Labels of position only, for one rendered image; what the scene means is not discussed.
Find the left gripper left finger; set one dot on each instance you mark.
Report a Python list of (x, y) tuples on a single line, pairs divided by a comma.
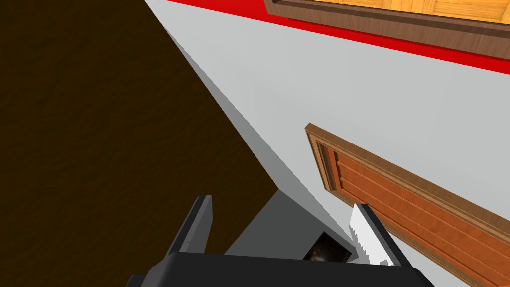
[(195, 230)]

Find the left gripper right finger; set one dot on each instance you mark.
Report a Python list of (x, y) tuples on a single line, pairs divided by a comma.
[(372, 238)]

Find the reddish brown wooden door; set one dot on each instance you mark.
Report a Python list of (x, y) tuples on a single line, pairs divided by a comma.
[(418, 217)]

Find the light orange wooden door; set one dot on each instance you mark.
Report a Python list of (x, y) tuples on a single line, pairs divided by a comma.
[(402, 18)]

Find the dark picture on wall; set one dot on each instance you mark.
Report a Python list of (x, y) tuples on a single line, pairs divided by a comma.
[(327, 249)]

